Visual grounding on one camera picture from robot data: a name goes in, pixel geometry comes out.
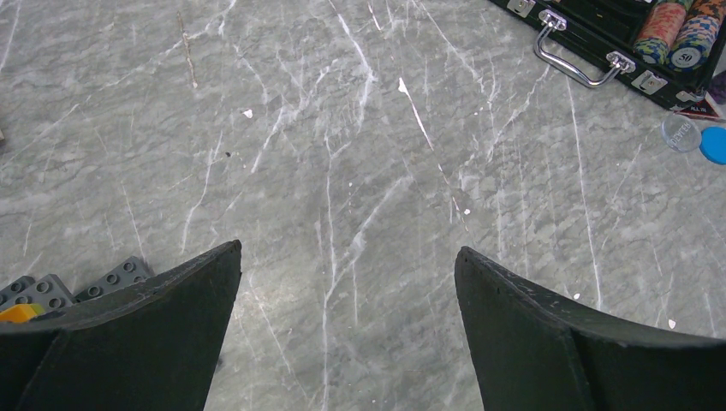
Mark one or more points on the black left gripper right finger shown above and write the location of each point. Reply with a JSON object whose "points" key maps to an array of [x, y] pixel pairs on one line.
{"points": [[533, 349]]}

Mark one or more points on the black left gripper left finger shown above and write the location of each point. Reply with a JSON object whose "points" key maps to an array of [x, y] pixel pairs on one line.
{"points": [[153, 345]]}

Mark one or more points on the black poker chip case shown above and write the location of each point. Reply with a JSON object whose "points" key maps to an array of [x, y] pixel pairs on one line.
{"points": [[592, 43]]}

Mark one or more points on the red poker chip stack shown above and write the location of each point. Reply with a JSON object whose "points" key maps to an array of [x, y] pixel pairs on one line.
{"points": [[658, 33]]}

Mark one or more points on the grey toy block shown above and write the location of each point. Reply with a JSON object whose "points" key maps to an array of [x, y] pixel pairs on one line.
{"points": [[131, 271], [49, 292]]}

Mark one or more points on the yellow toy block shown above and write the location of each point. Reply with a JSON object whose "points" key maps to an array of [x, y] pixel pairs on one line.
{"points": [[21, 313]]}

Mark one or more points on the clear dealer button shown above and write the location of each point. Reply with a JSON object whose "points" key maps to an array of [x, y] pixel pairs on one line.
{"points": [[680, 133]]}

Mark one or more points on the blue round button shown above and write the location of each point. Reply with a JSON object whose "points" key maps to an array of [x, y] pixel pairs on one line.
{"points": [[713, 144]]}

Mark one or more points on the triangular red warning card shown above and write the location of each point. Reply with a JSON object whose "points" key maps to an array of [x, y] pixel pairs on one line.
{"points": [[705, 110]]}

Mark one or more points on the blue orange chip stack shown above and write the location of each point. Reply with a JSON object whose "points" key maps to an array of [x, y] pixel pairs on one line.
{"points": [[697, 35]]}

